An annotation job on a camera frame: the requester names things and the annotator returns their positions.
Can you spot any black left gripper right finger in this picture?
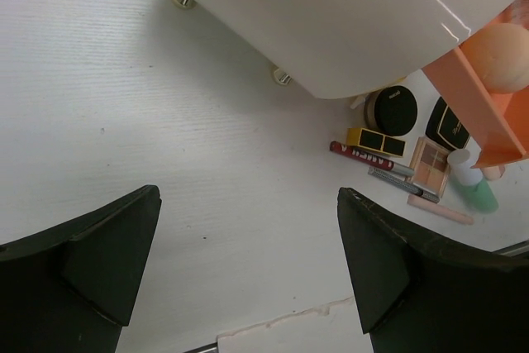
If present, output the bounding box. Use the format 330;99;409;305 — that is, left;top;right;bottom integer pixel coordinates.
337;188;528;352

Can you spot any red lip gloss tube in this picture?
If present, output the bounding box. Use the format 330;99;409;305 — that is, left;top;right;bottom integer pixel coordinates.
329;141;415;177

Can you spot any grey eyeliner pencil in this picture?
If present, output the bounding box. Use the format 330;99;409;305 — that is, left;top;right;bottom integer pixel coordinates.
368;167;440;203

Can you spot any pink top drawer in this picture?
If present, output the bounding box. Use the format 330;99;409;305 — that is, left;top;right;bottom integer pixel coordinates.
423;0;528;167

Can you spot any green bottle white cap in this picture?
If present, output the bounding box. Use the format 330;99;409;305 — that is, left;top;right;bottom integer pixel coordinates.
447;149;499;213

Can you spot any round pink powder puff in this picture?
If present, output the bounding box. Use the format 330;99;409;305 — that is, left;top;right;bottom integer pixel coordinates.
481;165;506;181

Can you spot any pink concealer stick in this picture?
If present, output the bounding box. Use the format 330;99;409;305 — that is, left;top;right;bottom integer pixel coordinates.
407;194;474;225

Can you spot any black gold lipstick box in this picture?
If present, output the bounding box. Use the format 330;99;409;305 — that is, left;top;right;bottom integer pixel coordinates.
346;127;406;157

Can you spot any black round powder jar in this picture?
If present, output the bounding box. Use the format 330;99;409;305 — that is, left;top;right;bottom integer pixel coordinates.
364;85;418;136

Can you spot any pink eyeshadow palette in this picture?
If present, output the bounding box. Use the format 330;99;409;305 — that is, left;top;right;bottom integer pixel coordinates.
406;136;450;198

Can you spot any black gold square compact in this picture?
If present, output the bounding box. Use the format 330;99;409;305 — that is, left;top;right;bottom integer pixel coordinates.
425;97;470;151

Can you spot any cream cylindrical drawer organizer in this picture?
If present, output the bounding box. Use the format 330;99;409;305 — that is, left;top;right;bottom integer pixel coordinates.
195;0;514;99

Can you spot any beige makeup sponge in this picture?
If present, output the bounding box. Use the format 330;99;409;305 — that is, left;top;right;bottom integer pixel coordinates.
460;23;528;94

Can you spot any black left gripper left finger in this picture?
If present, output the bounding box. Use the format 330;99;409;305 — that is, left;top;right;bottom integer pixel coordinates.
1;185;161;352

